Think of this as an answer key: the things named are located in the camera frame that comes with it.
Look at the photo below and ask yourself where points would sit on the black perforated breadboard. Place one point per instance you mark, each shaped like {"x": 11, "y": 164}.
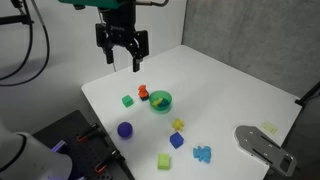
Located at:
{"x": 86, "y": 156}

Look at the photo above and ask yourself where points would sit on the purple bumpy ball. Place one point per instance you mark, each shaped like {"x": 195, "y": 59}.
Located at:
{"x": 124, "y": 129}

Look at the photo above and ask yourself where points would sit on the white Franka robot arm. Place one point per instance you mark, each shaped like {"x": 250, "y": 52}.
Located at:
{"x": 30, "y": 160}

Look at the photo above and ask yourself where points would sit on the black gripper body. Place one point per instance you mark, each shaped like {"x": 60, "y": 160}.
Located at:
{"x": 120, "y": 31}

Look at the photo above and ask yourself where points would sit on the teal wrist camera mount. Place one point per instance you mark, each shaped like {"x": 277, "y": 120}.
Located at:
{"x": 96, "y": 2}

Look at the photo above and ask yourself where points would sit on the dark blue toy block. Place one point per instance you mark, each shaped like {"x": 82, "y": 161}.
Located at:
{"x": 144, "y": 98}

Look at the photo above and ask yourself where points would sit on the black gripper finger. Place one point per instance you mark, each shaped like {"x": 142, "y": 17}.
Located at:
{"x": 109, "y": 57}
{"x": 136, "y": 65}

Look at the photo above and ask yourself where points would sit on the red and black clamp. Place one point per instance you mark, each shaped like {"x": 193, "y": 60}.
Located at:
{"x": 87, "y": 134}
{"x": 107, "y": 162}

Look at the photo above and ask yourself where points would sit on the yellow star toy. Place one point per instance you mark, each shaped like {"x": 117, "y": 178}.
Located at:
{"x": 177, "y": 124}

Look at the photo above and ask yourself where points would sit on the green plastic bowl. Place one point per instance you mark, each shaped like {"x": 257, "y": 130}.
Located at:
{"x": 160, "y": 101}

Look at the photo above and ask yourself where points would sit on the black horizontal mount bar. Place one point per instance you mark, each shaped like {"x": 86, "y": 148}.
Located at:
{"x": 16, "y": 20}

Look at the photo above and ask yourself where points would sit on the yellow toy piece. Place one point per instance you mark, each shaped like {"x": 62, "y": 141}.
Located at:
{"x": 156, "y": 102}

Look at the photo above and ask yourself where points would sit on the blue toy cube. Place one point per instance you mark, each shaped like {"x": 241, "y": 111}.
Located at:
{"x": 176, "y": 140}

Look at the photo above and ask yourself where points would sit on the teal toy piece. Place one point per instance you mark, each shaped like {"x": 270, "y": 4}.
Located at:
{"x": 164, "y": 103}

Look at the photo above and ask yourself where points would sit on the lime green toy cube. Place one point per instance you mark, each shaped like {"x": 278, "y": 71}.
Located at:
{"x": 163, "y": 161}

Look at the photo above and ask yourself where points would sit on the light blue toy figure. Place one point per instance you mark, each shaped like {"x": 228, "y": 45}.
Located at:
{"x": 202, "y": 154}

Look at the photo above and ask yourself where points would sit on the yellow sticky note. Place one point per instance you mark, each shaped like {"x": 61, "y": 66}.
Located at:
{"x": 269, "y": 127}

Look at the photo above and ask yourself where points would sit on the orange toy figure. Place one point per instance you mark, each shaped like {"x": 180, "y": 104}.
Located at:
{"x": 142, "y": 90}

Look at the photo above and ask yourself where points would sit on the grey metal mounting plate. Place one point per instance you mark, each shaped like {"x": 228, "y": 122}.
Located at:
{"x": 260, "y": 146}

